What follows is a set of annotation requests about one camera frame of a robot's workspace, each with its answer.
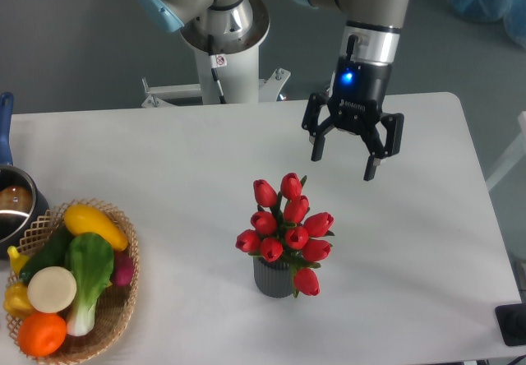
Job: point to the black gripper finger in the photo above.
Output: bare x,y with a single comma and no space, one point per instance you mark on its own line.
317,130
393,124

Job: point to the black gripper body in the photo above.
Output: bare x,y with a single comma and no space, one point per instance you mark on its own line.
358,93

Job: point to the red tulip bouquet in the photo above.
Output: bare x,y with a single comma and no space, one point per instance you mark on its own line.
283,230

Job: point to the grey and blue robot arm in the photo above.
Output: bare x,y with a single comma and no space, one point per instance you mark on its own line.
371,33

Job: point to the dark grey ribbed vase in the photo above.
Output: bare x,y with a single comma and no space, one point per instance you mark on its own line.
273,279

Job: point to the black device at table edge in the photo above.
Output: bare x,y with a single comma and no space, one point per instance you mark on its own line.
511,321

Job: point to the purple radish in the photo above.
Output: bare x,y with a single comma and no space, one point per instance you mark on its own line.
123,270

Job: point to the yellow squash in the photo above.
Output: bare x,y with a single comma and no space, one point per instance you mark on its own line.
80,219

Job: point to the green bok choy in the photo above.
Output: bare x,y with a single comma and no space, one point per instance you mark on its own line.
90,259

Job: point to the woven wicker basket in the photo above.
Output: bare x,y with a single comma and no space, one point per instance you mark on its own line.
115,305

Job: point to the dark green cucumber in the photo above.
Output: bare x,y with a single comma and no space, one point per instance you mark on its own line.
52,253

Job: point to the small yellow banana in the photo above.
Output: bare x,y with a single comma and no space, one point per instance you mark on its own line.
17,260

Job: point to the orange fruit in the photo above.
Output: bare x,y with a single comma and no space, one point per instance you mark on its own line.
42,334

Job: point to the yellow bell pepper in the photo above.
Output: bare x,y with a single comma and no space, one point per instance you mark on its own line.
16,301

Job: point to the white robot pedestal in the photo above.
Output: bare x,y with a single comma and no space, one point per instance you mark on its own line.
226,46

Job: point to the white frame at right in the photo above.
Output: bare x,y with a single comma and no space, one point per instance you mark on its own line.
514,152

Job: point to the dark pot with blue handle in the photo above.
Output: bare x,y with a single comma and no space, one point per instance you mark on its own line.
21,201

